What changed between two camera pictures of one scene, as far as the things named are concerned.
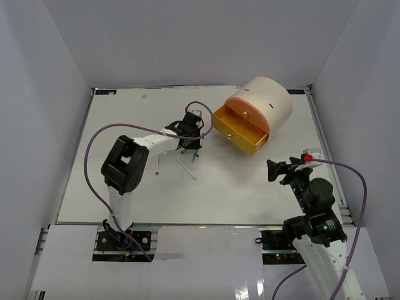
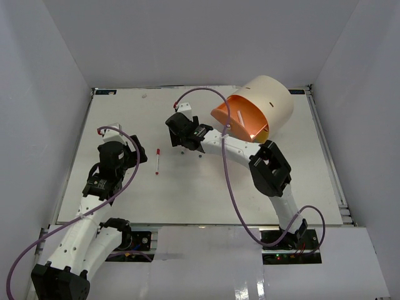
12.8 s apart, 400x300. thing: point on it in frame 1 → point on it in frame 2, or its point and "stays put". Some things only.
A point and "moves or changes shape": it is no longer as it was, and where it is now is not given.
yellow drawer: (239, 130) moves or changes shape
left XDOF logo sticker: (106, 92) stays put
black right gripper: (275, 169) → (175, 140)
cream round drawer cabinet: (272, 97) stays put
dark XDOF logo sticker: (295, 91) stays put
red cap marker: (157, 172) stays put
